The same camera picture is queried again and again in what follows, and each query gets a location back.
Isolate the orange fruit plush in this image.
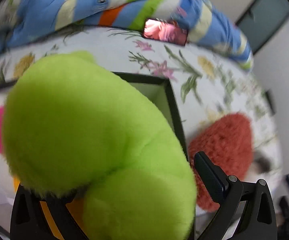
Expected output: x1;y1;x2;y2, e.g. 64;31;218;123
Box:
13;177;20;192

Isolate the smartphone with lit screen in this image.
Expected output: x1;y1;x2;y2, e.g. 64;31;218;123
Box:
142;18;188;46

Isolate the green plush toy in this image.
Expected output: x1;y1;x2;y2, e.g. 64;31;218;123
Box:
2;51;197;239

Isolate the dark glass door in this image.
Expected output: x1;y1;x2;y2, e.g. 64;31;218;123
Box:
236;0;289;54

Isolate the watermelon slice plush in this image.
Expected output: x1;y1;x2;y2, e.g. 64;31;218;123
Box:
187;112;254;212

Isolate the grey white shark plush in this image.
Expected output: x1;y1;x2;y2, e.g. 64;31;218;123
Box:
245;150;272;182

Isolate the white floral fleece blanket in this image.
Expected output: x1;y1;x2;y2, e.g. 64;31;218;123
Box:
0;27;282;214

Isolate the black box by wall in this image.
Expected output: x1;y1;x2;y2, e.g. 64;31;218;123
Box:
264;89;276;116

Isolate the blue striped cartoon quilt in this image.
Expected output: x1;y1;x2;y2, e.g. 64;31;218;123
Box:
0;0;253;71

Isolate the black cardboard box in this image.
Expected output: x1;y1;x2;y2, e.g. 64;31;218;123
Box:
1;69;186;167

